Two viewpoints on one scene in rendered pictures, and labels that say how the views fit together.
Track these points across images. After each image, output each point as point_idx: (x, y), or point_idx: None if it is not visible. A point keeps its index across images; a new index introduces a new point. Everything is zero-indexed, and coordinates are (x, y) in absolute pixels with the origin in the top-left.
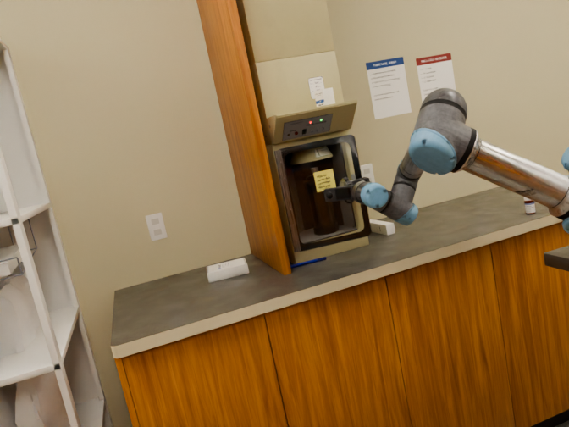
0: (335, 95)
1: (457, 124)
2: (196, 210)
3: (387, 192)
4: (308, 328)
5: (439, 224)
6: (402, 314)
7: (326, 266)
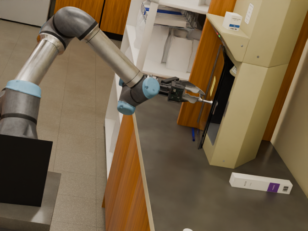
0: (250, 27)
1: (47, 24)
2: None
3: (119, 78)
4: (134, 141)
5: (224, 208)
6: (136, 189)
7: (173, 134)
